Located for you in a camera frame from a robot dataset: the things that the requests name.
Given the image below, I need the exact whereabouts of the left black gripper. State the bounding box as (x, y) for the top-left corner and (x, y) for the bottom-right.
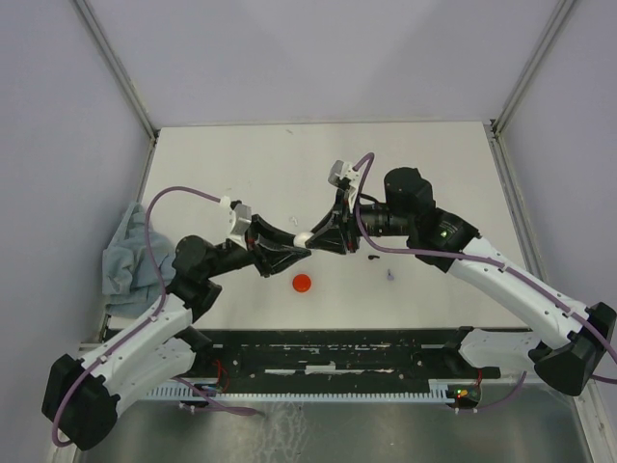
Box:
(203, 213), (311, 279)

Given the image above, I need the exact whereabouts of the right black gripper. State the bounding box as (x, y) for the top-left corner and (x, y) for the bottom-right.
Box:
(306, 187), (414, 256)

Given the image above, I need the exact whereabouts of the white earbud charging case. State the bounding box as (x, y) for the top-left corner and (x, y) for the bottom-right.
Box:
(293, 231), (313, 249)

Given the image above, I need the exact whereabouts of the red earbud charging case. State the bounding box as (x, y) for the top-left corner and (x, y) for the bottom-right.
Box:
(292, 273), (312, 293)

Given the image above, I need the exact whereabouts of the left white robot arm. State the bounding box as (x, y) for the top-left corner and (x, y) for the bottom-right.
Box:
(41, 213), (313, 450)

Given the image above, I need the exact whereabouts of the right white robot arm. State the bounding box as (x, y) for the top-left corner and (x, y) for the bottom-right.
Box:
(293, 161), (616, 396)

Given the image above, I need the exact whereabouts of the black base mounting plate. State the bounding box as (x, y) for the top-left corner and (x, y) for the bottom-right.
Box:
(190, 329), (500, 380)

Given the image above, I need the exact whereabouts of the blue-grey cloth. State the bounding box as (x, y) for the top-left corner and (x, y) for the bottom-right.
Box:
(102, 203), (174, 319)

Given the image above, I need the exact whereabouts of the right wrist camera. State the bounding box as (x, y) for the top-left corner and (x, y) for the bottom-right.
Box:
(328, 160), (361, 211)

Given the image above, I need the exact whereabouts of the right aluminium frame post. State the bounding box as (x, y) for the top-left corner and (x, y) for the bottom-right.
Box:
(491, 0), (579, 136)

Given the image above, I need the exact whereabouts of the aluminium frame post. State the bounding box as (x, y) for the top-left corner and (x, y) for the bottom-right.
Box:
(70, 0), (158, 141)
(491, 0), (579, 136)

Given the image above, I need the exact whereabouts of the white slotted cable duct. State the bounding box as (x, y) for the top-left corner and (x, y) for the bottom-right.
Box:
(144, 378), (459, 400)

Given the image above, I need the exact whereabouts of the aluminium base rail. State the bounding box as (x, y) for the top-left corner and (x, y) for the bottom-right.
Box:
(79, 341), (117, 369)

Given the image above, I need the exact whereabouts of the left aluminium frame post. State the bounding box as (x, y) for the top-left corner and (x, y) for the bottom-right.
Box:
(70, 0), (158, 141)

